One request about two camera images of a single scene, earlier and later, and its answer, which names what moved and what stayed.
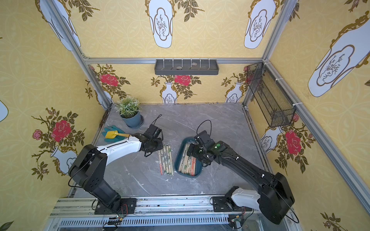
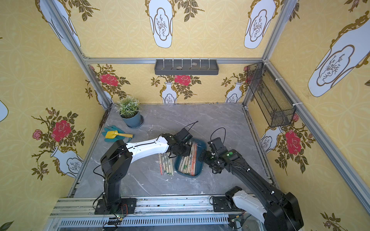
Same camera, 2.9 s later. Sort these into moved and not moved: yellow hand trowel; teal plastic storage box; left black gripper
Moved: left black gripper
Not moved: teal plastic storage box; yellow hand trowel
